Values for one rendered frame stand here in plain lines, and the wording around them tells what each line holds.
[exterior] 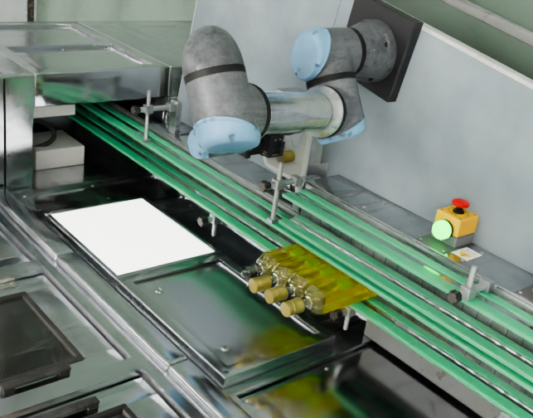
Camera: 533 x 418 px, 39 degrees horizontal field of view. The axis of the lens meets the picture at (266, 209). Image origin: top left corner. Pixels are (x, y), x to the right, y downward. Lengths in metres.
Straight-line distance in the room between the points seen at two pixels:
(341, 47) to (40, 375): 0.97
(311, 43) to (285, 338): 0.69
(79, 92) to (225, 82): 1.20
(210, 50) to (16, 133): 1.19
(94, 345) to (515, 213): 0.99
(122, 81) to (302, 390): 1.30
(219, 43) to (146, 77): 1.25
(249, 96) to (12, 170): 1.26
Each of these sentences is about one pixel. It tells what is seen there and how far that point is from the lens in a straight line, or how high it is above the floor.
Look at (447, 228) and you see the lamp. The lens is 1.72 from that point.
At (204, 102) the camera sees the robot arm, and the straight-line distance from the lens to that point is 1.36.
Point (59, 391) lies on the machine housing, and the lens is 1.63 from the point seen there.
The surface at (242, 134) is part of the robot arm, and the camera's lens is 1.35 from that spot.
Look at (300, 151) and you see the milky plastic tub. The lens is 2.12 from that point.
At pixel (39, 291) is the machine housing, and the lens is 1.99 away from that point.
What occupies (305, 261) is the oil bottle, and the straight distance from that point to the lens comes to 1.83.
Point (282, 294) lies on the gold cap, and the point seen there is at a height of 1.14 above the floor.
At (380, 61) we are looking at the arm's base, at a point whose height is 0.83.
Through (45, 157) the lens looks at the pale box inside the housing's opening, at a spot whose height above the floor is 1.15.
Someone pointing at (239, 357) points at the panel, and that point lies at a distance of 1.72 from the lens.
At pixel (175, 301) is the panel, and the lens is 1.89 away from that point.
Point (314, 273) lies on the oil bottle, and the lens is 1.77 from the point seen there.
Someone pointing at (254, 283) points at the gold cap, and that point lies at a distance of 1.73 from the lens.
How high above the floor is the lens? 2.19
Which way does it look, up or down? 38 degrees down
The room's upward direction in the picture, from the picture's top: 102 degrees counter-clockwise
